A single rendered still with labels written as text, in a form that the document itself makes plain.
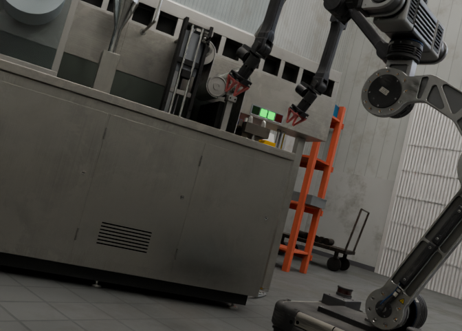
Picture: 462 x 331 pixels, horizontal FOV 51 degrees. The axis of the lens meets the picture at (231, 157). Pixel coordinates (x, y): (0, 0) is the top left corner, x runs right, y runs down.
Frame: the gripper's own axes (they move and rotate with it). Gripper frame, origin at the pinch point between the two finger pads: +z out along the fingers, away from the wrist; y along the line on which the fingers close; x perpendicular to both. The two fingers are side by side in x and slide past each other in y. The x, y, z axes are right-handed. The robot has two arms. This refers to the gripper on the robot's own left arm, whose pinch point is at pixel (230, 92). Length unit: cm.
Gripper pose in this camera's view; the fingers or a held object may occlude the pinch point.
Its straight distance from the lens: 226.7
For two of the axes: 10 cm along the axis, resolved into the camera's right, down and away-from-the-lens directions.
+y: -6.4, -2.3, -7.3
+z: -5.7, 7.8, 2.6
